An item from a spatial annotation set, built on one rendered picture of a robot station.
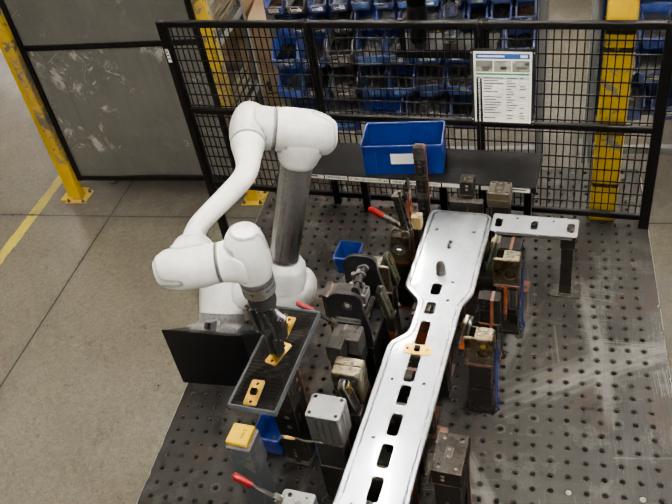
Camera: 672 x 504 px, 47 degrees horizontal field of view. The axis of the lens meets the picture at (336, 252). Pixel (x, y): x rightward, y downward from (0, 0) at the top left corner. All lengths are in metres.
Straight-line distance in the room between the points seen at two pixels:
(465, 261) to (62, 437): 2.10
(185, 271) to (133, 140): 2.93
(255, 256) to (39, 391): 2.38
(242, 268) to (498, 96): 1.38
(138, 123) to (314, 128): 2.48
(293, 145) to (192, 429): 1.02
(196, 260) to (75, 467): 1.96
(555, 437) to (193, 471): 1.13
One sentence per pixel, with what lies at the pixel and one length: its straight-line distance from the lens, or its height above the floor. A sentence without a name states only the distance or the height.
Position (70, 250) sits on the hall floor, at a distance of 4.85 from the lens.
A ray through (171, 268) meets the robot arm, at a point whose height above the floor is 1.56.
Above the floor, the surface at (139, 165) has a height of 0.25.
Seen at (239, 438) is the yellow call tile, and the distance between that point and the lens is 2.02.
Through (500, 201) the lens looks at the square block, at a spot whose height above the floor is 1.03.
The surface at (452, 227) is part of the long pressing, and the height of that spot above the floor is 1.00.
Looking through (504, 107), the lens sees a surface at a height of 1.22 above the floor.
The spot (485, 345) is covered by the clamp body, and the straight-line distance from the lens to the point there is 2.30.
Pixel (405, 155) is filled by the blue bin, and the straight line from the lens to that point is 2.90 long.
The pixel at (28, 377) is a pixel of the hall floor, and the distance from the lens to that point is 4.19.
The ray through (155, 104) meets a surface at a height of 0.68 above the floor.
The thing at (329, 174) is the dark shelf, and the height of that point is 1.03.
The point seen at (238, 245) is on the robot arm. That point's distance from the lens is 1.85.
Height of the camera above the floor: 2.74
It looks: 40 degrees down
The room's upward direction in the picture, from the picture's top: 11 degrees counter-clockwise
